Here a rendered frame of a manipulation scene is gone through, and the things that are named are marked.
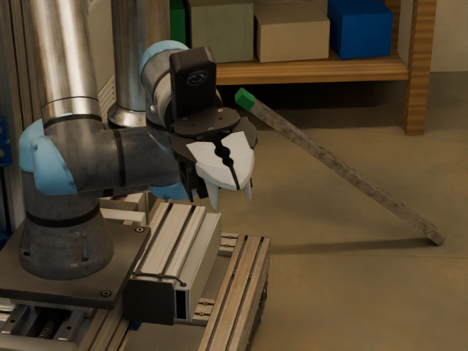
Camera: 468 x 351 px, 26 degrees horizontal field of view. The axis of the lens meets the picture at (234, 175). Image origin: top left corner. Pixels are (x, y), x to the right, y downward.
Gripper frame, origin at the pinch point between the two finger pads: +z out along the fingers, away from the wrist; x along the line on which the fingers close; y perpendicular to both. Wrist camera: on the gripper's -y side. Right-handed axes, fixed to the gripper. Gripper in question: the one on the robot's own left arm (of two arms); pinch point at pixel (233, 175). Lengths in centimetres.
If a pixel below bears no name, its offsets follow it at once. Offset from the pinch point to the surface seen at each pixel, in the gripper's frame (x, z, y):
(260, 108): -43, -173, 82
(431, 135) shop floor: -123, -235, 143
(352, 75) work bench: -96, -245, 114
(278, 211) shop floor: -50, -195, 132
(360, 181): -70, -167, 111
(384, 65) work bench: -111, -250, 116
